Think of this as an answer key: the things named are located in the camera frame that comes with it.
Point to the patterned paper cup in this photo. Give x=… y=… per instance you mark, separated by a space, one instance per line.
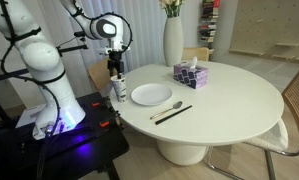
x=119 y=85

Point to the flower bouquet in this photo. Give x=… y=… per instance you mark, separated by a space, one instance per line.
x=171 y=7

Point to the stack of books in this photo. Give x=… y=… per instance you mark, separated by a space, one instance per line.
x=209 y=17

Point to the black camera on stand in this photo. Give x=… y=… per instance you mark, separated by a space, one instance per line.
x=81 y=35

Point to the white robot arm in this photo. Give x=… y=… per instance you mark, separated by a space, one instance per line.
x=62 y=112

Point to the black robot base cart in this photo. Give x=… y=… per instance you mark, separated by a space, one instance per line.
x=92 y=145

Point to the wooden pegboard with shelves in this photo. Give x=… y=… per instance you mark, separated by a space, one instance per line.
x=267 y=28

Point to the tall white vase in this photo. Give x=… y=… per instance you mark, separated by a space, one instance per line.
x=173 y=41

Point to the purple tissue box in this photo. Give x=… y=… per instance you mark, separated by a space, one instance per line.
x=192 y=77

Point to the white round table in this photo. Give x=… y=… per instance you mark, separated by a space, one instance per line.
x=234 y=106

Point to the white round plate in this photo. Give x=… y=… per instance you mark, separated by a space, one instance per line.
x=151 y=94

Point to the metal spoon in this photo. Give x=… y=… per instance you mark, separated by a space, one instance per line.
x=175 y=106

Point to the wooden chair behind table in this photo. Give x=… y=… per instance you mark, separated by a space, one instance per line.
x=201 y=53

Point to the black chopsticks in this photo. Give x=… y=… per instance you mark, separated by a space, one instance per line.
x=172 y=115

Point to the wooden chair near robot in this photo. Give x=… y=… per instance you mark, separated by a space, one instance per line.
x=100 y=76

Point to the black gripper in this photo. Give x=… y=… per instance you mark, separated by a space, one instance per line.
x=115 y=63

